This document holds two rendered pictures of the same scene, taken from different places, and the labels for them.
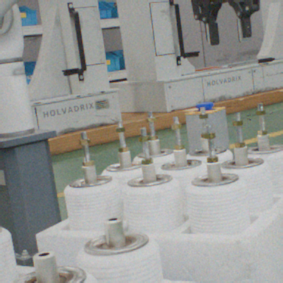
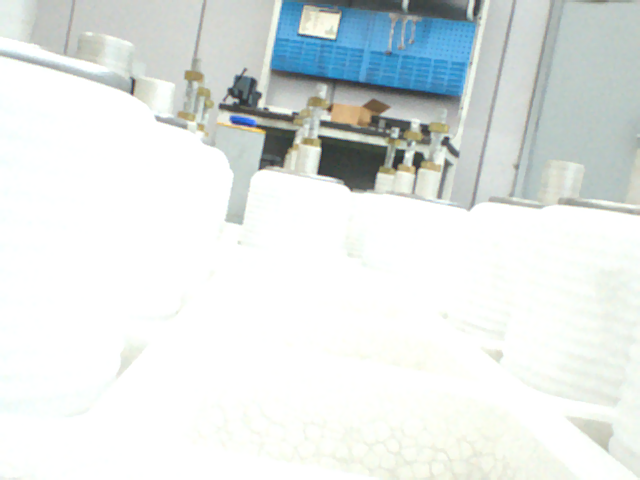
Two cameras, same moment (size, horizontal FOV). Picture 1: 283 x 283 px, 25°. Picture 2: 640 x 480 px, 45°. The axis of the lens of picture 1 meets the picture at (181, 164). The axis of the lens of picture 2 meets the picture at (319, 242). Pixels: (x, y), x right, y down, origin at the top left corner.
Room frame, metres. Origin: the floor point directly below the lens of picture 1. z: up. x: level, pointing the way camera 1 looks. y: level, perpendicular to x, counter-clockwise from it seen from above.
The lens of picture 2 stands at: (0.41, 0.44, 0.23)
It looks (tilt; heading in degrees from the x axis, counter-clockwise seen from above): 3 degrees down; 326
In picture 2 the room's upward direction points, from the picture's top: 11 degrees clockwise
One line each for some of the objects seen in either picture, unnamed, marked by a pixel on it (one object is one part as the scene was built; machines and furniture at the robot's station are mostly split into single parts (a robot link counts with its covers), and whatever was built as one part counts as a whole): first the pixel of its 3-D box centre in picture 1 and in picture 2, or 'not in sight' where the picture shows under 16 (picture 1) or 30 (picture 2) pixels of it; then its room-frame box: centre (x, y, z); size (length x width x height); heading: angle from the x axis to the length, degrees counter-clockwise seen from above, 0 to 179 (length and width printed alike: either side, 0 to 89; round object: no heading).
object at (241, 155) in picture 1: (241, 156); (402, 187); (1.09, -0.10, 0.26); 0.02 x 0.02 x 0.03
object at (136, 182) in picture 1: (149, 181); (304, 177); (1.04, 0.06, 0.25); 0.08 x 0.08 x 0.01
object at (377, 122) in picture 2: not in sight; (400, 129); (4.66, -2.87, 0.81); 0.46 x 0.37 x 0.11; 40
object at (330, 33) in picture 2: not in sight; (320, 21); (5.48, -2.56, 1.54); 0.32 x 0.02 x 0.25; 40
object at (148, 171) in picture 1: (149, 173); (306, 164); (1.04, 0.06, 0.26); 0.02 x 0.02 x 0.03
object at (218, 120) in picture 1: (213, 178); (220, 234); (1.43, -0.07, 0.16); 0.07 x 0.07 x 0.31; 62
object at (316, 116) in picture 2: (146, 150); (314, 124); (1.04, 0.06, 0.30); 0.01 x 0.01 x 0.08; 73
